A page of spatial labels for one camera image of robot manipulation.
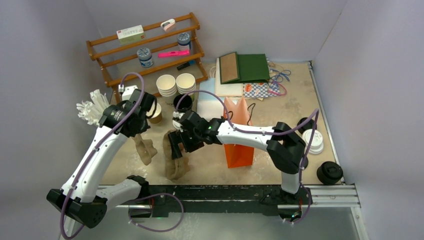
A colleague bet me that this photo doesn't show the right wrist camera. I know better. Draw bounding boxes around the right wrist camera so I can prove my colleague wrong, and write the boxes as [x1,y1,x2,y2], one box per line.
[172,111,184,132]

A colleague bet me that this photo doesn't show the white green box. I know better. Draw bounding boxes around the white green box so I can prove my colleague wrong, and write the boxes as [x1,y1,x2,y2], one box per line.
[116,25,145,46]

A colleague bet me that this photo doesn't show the blue white jar right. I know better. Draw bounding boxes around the blue white jar right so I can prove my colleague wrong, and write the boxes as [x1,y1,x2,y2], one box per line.
[177,32,192,51]

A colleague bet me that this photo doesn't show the white cup lid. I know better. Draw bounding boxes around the white cup lid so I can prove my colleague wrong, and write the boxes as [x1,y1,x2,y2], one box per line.
[301,129,324,155]

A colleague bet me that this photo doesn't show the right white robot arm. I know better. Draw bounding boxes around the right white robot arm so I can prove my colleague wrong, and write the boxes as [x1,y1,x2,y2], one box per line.
[167,110,306,204]

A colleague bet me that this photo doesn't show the single pulp cup carrier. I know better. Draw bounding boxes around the single pulp cup carrier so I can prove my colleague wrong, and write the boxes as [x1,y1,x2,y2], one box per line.
[132,134,158,166]

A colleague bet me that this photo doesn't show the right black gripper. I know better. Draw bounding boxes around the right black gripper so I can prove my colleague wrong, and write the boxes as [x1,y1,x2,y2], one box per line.
[169,127,206,160]

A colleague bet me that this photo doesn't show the white cup stack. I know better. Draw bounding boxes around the white cup stack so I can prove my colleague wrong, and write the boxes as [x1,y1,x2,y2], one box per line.
[175,73,196,95]
[156,74,177,98]

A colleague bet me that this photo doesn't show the pink marker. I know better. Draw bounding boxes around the pink marker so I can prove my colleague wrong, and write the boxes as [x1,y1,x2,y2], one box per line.
[157,50,191,58]

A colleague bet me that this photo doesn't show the pulp cup carrier tray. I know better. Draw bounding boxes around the pulp cup carrier tray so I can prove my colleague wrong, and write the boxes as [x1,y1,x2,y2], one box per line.
[162,130,190,181]

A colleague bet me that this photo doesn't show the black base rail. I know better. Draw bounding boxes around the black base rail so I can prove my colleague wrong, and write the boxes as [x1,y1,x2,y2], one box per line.
[69,183,362,220]

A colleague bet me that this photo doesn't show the green paper bag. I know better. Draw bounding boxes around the green paper bag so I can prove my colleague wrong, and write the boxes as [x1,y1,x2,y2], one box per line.
[219,52,270,84]

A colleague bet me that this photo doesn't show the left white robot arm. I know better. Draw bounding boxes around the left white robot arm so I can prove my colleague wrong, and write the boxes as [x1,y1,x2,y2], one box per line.
[46,89,157,229]

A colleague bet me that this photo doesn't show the left white cup stack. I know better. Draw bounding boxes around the left white cup stack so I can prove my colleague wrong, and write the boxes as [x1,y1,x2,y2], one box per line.
[156,74,177,98]

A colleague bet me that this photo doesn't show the black lid stack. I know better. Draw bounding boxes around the black lid stack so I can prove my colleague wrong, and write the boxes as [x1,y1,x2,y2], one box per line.
[316,161,344,186]

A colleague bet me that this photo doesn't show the wooden shelf rack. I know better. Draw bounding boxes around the wooden shelf rack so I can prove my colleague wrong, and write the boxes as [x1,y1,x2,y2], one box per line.
[86,12,208,103]

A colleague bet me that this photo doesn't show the right white cup stack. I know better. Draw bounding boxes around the right white cup stack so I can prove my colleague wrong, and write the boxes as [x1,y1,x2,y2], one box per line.
[175,73,196,95]

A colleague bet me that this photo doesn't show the blue white jar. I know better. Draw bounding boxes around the blue white jar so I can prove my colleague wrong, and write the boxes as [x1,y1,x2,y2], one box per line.
[136,47,154,68]
[177,32,192,51]

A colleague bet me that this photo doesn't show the white pink clip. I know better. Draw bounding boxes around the white pink clip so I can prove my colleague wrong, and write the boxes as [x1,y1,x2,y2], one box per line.
[160,18,176,33]

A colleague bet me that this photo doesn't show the black blue marker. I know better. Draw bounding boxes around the black blue marker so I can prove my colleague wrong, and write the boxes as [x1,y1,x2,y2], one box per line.
[176,60,196,71]

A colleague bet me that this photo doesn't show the blue checkered paper bag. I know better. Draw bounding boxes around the blue checkered paper bag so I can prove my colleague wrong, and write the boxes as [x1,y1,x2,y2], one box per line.
[243,82,281,99]

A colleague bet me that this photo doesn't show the brown paper cup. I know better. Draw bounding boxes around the brown paper cup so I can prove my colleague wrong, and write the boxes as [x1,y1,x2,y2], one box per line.
[146,103,163,124]

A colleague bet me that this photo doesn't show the blue white jar left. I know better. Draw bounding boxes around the blue white jar left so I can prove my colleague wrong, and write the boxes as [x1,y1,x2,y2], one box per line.
[136,47,154,68]

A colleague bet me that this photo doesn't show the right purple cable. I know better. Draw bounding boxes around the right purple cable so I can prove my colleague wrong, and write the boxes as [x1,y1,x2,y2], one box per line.
[174,90,320,226]

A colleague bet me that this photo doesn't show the black paper cup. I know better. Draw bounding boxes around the black paper cup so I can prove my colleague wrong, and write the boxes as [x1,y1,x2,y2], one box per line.
[172,94,193,113]

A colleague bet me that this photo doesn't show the orange paper bag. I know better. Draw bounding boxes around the orange paper bag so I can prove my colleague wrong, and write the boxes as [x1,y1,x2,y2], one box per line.
[223,96,257,169]

